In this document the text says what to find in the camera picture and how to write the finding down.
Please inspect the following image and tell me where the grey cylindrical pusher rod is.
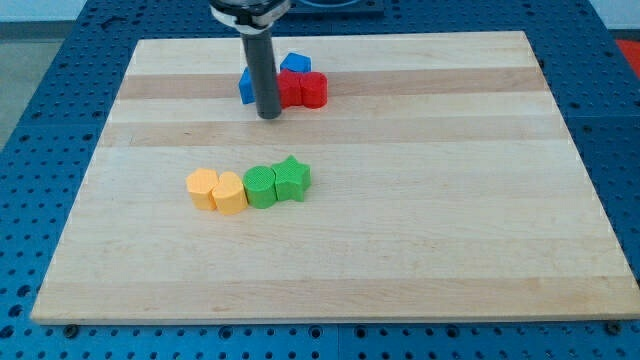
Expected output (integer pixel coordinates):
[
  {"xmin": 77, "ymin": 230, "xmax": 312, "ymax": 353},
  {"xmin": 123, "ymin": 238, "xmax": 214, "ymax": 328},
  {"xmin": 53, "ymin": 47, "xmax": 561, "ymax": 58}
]
[{"xmin": 241, "ymin": 30, "xmax": 282, "ymax": 120}]

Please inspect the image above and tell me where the blue triangle block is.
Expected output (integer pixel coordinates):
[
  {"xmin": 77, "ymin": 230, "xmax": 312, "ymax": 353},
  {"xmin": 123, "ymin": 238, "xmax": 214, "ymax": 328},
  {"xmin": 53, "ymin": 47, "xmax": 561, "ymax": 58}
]
[{"xmin": 238, "ymin": 67, "xmax": 255, "ymax": 105}]

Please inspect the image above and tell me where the blue pentagon block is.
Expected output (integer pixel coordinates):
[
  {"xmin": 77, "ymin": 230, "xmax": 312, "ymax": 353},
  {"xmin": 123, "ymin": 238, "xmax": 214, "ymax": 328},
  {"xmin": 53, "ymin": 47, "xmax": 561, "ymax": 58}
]
[{"xmin": 280, "ymin": 52, "xmax": 312, "ymax": 73}]

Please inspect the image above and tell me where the red star block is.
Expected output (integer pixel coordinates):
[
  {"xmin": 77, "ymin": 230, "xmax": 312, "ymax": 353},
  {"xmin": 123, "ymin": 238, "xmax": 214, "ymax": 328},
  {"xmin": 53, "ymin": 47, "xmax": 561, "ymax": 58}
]
[{"xmin": 277, "ymin": 69, "xmax": 302, "ymax": 108}]

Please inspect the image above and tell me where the red cylinder block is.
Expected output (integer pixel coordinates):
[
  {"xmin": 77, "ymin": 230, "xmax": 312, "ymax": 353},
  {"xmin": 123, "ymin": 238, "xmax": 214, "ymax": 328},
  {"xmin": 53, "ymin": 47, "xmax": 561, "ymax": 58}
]
[{"xmin": 300, "ymin": 72, "xmax": 328, "ymax": 109}]

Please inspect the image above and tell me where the green star block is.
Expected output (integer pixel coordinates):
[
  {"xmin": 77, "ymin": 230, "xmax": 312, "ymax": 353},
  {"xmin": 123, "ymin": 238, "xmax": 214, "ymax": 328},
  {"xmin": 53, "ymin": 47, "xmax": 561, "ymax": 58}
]
[{"xmin": 271, "ymin": 155, "xmax": 311, "ymax": 202}]

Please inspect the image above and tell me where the green cylinder block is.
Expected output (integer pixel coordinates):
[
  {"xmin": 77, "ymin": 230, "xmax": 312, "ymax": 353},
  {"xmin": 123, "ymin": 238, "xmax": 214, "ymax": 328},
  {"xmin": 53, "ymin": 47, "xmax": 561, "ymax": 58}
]
[{"xmin": 243, "ymin": 165, "xmax": 277, "ymax": 209}]

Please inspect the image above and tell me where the yellow hexagon block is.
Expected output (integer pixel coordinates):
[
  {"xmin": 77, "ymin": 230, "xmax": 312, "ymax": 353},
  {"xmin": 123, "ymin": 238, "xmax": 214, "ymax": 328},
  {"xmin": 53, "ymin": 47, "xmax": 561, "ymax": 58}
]
[{"xmin": 185, "ymin": 168, "xmax": 219, "ymax": 210}]

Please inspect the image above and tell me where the yellow heart block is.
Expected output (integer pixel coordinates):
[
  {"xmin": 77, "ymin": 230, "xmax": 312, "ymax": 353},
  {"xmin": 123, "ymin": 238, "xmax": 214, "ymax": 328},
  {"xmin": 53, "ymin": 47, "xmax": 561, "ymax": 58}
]
[{"xmin": 212, "ymin": 171, "xmax": 248, "ymax": 215}]

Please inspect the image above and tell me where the wooden board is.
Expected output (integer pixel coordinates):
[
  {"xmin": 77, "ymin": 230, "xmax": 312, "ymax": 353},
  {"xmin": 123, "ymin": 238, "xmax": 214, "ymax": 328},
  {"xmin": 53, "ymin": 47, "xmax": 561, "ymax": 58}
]
[{"xmin": 31, "ymin": 31, "xmax": 639, "ymax": 325}]

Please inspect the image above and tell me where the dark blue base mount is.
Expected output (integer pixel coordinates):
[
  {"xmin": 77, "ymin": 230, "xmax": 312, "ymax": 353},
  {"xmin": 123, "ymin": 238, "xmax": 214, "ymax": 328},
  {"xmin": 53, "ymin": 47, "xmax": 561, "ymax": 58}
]
[{"xmin": 289, "ymin": 0, "xmax": 385, "ymax": 15}]

